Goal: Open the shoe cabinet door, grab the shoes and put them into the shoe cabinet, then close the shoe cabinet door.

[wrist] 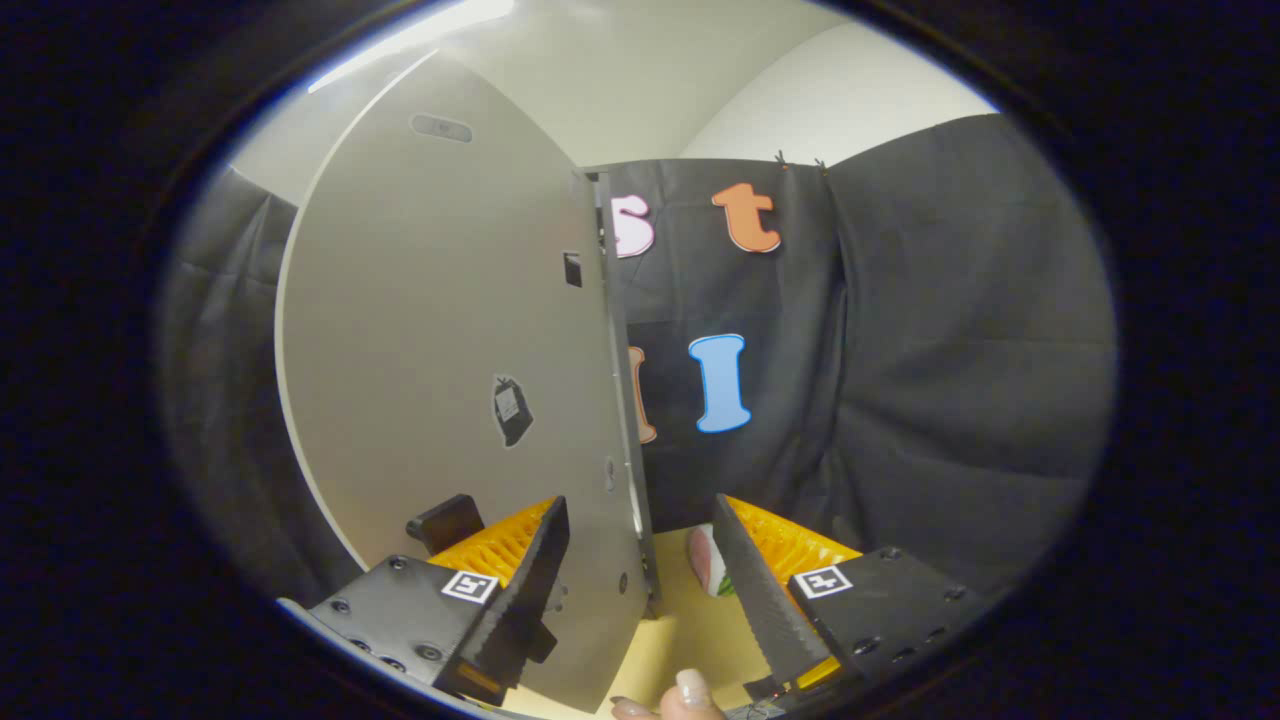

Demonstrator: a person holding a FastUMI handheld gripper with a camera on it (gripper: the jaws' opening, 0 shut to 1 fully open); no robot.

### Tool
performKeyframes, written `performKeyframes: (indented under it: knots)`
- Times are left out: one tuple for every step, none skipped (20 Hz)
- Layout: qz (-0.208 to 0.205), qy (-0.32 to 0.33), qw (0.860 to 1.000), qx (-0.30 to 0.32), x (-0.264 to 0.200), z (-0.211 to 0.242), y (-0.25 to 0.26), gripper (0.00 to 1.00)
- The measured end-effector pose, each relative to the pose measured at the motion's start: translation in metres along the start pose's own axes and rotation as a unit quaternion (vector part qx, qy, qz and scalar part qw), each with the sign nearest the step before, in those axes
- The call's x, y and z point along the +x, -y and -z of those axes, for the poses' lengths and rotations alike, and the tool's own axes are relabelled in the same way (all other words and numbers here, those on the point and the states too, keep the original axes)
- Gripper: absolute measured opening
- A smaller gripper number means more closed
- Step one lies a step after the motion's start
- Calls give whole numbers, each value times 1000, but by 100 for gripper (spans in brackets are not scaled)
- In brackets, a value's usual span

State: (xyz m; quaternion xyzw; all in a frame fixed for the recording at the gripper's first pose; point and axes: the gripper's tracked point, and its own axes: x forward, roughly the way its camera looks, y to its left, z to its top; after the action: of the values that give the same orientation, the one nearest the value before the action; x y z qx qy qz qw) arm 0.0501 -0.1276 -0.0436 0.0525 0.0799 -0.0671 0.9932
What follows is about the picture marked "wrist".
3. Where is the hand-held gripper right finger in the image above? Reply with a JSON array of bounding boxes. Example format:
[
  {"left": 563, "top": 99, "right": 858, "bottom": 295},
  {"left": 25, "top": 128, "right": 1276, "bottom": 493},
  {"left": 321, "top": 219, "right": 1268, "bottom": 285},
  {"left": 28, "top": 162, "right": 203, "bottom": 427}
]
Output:
[{"left": 712, "top": 493, "right": 986, "bottom": 701}]

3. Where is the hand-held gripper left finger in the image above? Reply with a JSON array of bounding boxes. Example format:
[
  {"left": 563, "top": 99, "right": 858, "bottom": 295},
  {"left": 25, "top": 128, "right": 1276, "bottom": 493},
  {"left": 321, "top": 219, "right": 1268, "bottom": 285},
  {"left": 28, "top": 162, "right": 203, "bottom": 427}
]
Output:
[{"left": 280, "top": 495, "right": 571, "bottom": 708}]

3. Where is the black door handle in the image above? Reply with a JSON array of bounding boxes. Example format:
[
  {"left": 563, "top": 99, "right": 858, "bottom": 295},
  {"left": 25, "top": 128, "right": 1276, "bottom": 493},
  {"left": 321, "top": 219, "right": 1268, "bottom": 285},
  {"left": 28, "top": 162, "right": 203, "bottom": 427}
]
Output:
[{"left": 406, "top": 494, "right": 486, "bottom": 556}]

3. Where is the grey shoe cabinet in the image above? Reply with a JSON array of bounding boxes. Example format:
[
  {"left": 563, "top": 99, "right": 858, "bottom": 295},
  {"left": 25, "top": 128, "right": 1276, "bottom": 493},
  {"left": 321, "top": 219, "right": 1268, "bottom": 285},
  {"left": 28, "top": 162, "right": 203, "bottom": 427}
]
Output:
[{"left": 582, "top": 165, "right": 663, "bottom": 613}]

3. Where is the white shoe cabinet door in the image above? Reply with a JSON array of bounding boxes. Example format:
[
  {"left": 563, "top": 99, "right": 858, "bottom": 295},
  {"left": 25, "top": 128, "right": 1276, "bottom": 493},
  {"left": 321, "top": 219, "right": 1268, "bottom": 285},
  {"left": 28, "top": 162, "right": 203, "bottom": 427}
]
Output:
[{"left": 275, "top": 50, "right": 651, "bottom": 713}]

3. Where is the toy watermelon slice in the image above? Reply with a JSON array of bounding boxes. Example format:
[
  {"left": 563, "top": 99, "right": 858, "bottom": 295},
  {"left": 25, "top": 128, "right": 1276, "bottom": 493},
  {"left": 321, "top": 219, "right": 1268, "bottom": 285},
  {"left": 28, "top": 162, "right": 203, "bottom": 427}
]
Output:
[{"left": 686, "top": 525, "right": 737, "bottom": 599}]

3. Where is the black backdrop cloth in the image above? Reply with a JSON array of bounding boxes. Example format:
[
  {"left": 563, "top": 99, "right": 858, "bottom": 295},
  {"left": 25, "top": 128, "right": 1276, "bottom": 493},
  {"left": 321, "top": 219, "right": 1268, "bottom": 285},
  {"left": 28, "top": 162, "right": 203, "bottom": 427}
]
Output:
[{"left": 160, "top": 112, "right": 1119, "bottom": 601}]

